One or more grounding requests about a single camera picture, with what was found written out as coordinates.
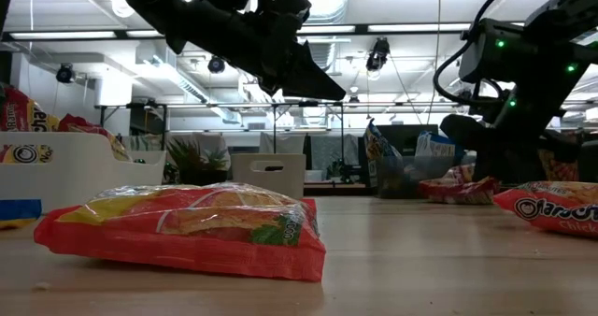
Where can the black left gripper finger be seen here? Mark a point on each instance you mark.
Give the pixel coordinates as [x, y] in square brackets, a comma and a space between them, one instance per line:
[313, 96]
[313, 80]

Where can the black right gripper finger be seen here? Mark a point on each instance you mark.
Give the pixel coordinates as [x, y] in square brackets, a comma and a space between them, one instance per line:
[489, 166]
[460, 129]

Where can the blue white noodle packet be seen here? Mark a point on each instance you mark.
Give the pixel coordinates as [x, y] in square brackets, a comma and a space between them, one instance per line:
[434, 145]

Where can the orange chicken noodle packet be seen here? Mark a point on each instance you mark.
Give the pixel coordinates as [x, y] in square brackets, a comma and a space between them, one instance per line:
[556, 208]
[187, 241]

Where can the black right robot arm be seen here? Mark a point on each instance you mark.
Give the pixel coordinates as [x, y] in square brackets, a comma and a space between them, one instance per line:
[537, 59]

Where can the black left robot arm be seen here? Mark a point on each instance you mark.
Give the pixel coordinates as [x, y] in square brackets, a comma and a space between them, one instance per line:
[187, 7]

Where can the orange patterned tapestry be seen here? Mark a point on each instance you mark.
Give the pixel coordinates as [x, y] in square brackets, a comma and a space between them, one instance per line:
[558, 168]

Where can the black ceiling spotlight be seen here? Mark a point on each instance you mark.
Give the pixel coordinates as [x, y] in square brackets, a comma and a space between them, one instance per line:
[65, 73]
[216, 65]

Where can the white LED light strip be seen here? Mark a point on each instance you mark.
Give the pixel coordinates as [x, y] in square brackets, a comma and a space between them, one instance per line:
[420, 27]
[327, 28]
[145, 33]
[61, 35]

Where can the black monitor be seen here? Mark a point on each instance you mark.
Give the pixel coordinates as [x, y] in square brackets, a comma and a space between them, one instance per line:
[406, 138]

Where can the grey hanging cloth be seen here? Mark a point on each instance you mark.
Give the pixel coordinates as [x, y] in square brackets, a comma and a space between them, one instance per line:
[282, 143]

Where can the grey translucent plastic bin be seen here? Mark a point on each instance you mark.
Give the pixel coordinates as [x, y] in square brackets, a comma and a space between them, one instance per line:
[434, 180]

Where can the black hanging spotlight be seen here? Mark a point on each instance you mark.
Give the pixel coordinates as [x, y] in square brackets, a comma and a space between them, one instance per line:
[378, 54]

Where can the black tabletop device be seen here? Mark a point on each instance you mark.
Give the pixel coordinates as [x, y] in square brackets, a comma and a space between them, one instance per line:
[345, 171]

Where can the white plastic storage bin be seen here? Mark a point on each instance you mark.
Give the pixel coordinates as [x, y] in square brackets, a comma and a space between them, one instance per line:
[268, 180]
[84, 180]

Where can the green plant black pot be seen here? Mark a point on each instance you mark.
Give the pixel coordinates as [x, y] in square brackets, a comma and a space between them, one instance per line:
[196, 162]

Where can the small white crumb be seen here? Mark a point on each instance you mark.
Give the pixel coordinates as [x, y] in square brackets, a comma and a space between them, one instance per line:
[42, 286]

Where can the black background table frame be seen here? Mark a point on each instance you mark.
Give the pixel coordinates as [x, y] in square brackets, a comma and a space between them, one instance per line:
[102, 119]
[308, 104]

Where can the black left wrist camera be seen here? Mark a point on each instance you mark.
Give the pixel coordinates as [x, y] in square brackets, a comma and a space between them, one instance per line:
[292, 3]

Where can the black overhead frame beam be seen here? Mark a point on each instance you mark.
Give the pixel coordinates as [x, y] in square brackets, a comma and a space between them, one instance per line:
[360, 27]

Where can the black table frame rail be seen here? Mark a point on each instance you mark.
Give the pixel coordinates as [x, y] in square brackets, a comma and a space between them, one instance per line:
[338, 190]

